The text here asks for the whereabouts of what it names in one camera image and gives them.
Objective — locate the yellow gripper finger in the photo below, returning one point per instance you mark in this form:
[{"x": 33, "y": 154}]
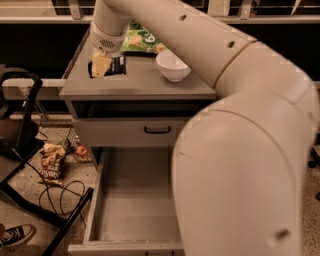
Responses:
[{"x": 101, "y": 62}]

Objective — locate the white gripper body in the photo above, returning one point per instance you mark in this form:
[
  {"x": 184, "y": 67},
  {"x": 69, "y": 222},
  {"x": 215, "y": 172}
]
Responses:
[{"x": 106, "y": 42}]

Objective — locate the dark blue rxbar wrapper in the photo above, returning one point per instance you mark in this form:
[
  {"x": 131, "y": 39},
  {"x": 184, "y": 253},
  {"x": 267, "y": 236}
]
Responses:
[{"x": 117, "y": 67}]

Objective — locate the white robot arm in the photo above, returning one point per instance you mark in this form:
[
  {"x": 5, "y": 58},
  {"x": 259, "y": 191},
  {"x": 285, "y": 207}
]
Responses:
[{"x": 238, "y": 166}]

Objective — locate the grey drawer cabinet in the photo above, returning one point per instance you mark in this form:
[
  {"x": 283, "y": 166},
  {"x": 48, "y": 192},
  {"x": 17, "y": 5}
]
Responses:
[{"x": 143, "y": 93}]

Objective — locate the closed grey top drawer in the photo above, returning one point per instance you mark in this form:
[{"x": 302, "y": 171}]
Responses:
[{"x": 117, "y": 133}]

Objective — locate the open grey middle drawer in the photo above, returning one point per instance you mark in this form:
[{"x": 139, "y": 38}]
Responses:
[{"x": 132, "y": 209}]

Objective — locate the green chip bag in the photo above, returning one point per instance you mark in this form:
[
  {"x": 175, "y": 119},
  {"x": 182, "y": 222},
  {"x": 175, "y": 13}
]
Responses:
[{"x": 141, "y": 41}]

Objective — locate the green soda can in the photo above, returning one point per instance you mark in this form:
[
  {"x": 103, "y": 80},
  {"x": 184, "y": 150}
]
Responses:
[{"x": 134, "y": 25}]

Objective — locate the white ceramic bowl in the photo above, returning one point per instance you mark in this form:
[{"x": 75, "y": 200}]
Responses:
[{"x": 171, "y": 67}]

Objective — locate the snack packet with apple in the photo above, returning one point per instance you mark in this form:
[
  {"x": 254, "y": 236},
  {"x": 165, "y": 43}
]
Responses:
[{"x": 76, "y": 148}]

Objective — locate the brown snack bag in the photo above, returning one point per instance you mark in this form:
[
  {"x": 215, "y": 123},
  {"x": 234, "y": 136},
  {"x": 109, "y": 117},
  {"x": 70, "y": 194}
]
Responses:
[{"x": 52, "y": 161}]

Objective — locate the black canvas sneaker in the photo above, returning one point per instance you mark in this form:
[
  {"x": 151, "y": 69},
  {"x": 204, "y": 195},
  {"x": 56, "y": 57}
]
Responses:
[{"x": 15, "y": 236}]

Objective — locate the black drawer handle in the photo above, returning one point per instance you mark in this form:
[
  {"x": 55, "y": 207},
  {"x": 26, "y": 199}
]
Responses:
[{"x": 155, "y": 130}]

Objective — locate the black metal chair frame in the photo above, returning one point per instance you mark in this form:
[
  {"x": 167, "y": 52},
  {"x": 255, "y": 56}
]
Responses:
[{"x": 18, "y": 145}]

